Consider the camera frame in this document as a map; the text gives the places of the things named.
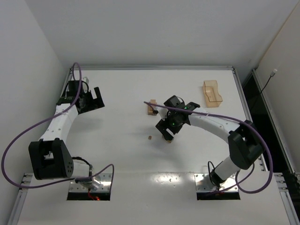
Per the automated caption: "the wood block numbered 30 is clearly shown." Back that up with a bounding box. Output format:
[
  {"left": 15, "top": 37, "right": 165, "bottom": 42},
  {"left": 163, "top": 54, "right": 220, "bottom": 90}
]
[{"left": 147, "top": 105, "right": 158, "bottom": 116}]

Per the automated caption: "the aluminium table frame rail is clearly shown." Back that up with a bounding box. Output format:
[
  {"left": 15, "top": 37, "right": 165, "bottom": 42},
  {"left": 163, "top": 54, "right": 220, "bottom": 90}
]
[{"left": 81, "top": 66, "right": 234, "bottom": 71}]

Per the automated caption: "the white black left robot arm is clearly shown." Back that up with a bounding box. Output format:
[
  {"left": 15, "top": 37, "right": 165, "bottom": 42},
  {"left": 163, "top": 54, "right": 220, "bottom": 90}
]
[{"left": 29, "top": 77, "right": 105, "bottom": 180}]

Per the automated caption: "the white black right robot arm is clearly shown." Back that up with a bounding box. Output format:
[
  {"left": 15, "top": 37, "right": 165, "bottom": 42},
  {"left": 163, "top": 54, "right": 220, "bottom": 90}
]
[{"left": 154, "top": 96, "right": 264, "bottom": 188}]

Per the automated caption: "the black wall cable white plug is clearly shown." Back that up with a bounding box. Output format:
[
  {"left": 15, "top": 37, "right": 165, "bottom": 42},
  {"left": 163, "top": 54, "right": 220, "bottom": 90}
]
[{"left": 259, "top": 68, "right": 278, "bottom": 95}]

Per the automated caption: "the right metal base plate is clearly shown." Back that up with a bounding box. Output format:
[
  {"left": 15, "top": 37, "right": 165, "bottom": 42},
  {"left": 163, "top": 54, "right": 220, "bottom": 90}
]
[{"left": 194, "top": 173, "right": 239, "bottom": 194}]

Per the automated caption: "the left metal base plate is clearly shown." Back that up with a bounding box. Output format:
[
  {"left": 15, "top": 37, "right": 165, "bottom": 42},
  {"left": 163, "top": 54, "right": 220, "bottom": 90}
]
[{"left": 68, "top": 173, "right": 113, "bottom": 193}]

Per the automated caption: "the transparent amber plastic box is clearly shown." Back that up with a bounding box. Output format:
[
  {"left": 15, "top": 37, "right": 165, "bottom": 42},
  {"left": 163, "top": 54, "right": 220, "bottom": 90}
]
[{"left": 202, "top": 80, "right": 223, "bottom": 108}]

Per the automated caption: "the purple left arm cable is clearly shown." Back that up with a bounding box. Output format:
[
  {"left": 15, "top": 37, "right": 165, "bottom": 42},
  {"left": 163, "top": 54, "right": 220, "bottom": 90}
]
[{"left": 1, "top": 62, "right": 115, "bottom": 189}]

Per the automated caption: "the metal base plate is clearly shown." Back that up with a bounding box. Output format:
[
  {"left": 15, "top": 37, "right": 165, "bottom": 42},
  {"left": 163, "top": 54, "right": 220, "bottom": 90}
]
[
  {"left": 68, "top": 173, "right": 113, "bottom": 193},
  {"left": 194, "top": 173, "right": 239, "bottom": 194}
]

